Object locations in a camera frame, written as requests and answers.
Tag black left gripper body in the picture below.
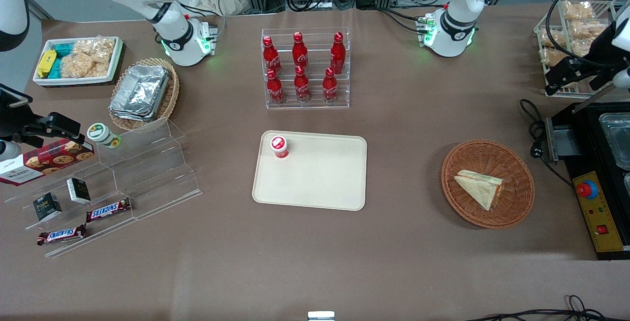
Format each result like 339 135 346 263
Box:
544 58 599 96

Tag triangular sandwich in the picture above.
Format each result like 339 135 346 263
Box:
453 170 504 211

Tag oval light wicker basket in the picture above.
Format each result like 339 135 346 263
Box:
108 58 180 132

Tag round brown wicker basket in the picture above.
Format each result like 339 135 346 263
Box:
441 139 535 229

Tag beige plastic serving tray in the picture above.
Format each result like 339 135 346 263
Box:
252 130 368 211

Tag clear bag of fried snacks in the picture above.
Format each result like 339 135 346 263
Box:
570 20 608 40
539 28 567 49
540 48 570 67
563 0 595 21
571 38 600 59

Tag red tartan cookie box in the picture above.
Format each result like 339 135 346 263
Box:
0 138 95 187

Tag green-lid white cup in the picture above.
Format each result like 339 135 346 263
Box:
87 123 122 149

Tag white rectangular snack bin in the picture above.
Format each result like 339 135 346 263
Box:
33 36 124 87

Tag yellow snack packet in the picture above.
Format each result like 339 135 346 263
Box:
37 50 58 78

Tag clear bag of rice crackers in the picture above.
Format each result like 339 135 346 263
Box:
60 53 111 78
74 37 117 63

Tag small black snack box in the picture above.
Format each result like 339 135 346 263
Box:
66 178 92 204
33 193 63 222

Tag steel pan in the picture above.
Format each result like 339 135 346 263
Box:
598 113 630 171

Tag black countertop machine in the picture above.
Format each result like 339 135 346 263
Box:
545 100 630 261

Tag stack of foil containers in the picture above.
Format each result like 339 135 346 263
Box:
109 64 170 122

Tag brown chocolate bar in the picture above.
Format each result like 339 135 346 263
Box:
37 224 88 246
86 198 132 223

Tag clear acrylic stepped display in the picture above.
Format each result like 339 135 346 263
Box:
5 118 203 258

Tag red cola bottle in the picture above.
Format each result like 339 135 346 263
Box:
262 36 282 74
294 65 312 102
322 68 338 103
266 69 285 104
330 32 346 74
292 32 309 68

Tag red-lid yogurt cup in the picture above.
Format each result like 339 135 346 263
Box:
270 135 289 159

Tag clear acrylic bottle rack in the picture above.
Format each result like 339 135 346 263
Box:
261 28 350 110

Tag white wire rack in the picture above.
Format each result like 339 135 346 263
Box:
534 0 630 98

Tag black power cable with plug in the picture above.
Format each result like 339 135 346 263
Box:
520 98 574 187

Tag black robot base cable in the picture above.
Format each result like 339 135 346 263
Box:
378 8 429 34

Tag black floor cables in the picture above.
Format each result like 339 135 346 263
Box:
465 295 630 321

